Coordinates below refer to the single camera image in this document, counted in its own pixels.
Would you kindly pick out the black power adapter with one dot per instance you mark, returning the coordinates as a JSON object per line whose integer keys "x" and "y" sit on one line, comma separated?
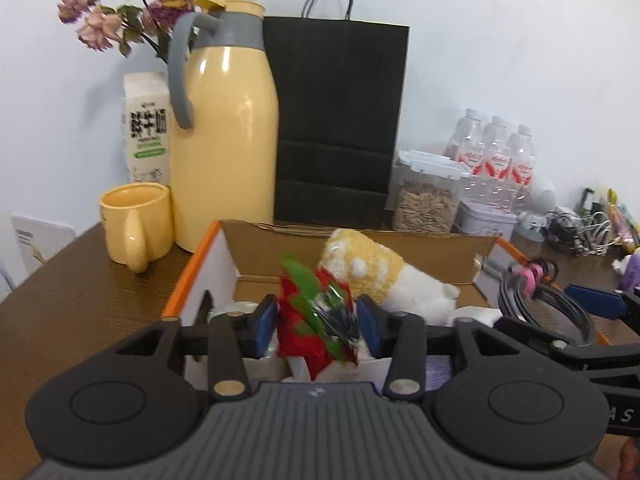
{"x": 590, "y": 200}

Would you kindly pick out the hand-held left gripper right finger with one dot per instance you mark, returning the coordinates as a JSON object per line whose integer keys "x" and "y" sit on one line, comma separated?
{"x": 367, "y": 327}

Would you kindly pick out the water bottle red label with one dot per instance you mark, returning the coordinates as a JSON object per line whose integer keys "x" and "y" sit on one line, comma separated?
{"x": 521, "y": 160}
{"x": 495, "y": 152}
{"x": 462, "y": 145}

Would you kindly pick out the clear container of seeds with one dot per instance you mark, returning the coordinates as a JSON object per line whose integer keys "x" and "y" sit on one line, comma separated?
{"x": 425, "y": 205}

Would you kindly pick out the pale purple tin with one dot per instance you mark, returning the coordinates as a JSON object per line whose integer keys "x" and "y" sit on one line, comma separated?
{"x": 485, "y": 216}

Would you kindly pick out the black paper bag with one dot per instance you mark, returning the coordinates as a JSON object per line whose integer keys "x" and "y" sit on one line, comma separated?
{"x": 335, "y": 110}

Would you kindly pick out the purple tissue pack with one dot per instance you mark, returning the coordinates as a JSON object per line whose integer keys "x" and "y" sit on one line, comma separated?
{"x": 631, "y": 266}

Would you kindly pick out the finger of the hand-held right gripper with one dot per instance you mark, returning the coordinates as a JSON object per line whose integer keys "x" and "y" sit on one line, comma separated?
{"x": 545, "y": 342}
{"x": 600, "y": 302}

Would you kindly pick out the colourful snack packet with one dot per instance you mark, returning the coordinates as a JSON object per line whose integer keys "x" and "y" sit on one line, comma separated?
{"x": 622, "y": 220}

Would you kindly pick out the white board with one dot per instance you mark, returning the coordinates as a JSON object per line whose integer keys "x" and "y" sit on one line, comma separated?
{"x": 35, "y": 245}

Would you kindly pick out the red green packet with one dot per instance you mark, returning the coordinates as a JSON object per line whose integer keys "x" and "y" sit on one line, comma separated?
{"x": 300, "y": 330}

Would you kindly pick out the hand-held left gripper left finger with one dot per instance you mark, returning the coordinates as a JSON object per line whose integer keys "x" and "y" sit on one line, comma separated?
{"x": 265, "y": 325}

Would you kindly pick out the white milk carton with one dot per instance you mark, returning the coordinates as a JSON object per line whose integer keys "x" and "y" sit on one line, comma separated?
{"x": 147, "y": 130}

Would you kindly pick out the white robot figurine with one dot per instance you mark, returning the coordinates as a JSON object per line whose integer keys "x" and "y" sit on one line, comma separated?
{"x": 537, "y": 205}

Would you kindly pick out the yellow thermos jug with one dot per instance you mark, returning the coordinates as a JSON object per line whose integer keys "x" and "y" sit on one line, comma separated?
{"x": 225, "y": 135}

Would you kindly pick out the yellow white plush hamster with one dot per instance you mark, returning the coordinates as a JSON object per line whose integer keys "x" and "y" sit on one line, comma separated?
{"x": 365, "y": 260}

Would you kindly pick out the red orange cardboard box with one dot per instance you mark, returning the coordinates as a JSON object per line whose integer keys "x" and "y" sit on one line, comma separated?
{"x": 260, "y": 255}

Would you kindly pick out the yellow mug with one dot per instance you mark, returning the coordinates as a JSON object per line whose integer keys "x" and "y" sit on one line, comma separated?
{"x": 130, "y": 220}

